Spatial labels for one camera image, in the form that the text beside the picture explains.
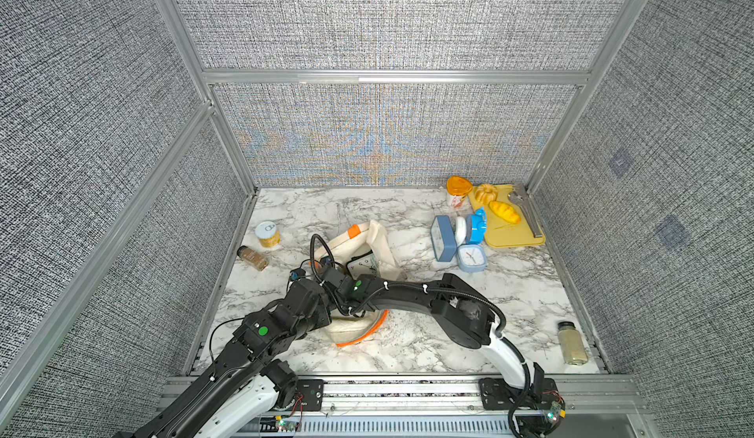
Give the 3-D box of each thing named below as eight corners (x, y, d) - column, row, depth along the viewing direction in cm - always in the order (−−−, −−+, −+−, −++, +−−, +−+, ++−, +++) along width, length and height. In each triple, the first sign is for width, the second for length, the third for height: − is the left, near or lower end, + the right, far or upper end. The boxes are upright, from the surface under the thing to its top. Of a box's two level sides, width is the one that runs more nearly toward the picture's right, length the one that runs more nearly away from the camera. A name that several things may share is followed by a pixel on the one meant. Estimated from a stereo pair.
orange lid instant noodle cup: (447, 209, 114) (451, 193, 107) (443, 192, 120) (447, 175, 113) (468, 209, 114) (474, 193, 107) (463, 192, 120) (469, 175, 113)
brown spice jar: (238, 259, 101) (233, 252, 98) (247, 250, 103) (243, 243, 100) (261, 273, 98) (257, 266, 94) (270, 263, 100) (266, 256, 97)
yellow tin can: (258, 247, 104) (253, 237, 99) (263, 230, 109) (258, 220, 104) (279, 247, 104) (274, 237, 99) (283, 230, 109) (279, 220, 104)
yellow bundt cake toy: (477, 204, 114) (479, 200, 112) (472, 187, 120) (474, 184, 118) (499, 204, 114) (501, 201, 112) (493, 187, 120) (495, 184, 118)
